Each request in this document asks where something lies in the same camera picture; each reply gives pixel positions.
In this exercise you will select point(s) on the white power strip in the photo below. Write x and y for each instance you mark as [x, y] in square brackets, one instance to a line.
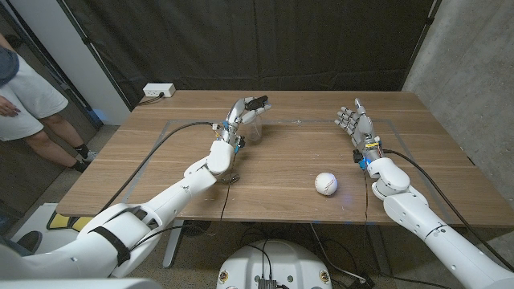
[158, 89]

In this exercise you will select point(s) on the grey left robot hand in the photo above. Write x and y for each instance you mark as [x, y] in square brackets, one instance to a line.
[236, 116]

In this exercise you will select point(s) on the black backdrop stand pole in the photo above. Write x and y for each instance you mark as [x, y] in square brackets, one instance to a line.
[96, 60]
[421, 40]

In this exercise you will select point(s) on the grey table leg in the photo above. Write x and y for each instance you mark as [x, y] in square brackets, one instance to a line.
[379, 251]

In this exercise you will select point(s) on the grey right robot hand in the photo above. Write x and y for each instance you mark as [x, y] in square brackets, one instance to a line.
[363, 128]

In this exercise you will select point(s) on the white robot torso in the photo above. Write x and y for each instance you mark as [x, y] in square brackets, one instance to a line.
[273, 261]

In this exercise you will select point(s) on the clear plastic cup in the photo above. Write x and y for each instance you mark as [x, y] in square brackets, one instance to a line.
[255, 130]

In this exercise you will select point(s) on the white table leg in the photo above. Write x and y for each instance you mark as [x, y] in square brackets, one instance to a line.
[173, 245]

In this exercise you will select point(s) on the yellow floor marker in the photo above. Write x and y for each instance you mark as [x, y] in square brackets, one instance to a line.
[66, 221]

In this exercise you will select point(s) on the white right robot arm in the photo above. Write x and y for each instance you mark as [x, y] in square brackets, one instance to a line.
[425, 225]

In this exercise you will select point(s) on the black backdrop cloth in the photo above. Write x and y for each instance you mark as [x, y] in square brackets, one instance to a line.
[281, 40]

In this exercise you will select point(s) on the white floor board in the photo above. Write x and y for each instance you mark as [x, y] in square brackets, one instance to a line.
[32, 221]

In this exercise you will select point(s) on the white baseball red stitching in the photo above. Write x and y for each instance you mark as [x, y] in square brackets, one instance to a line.
[326, 184]

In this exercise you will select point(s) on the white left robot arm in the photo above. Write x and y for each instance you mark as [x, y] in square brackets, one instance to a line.
[172, 200]

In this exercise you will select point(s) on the black power adapter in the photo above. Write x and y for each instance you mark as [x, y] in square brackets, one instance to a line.
[361, 282]

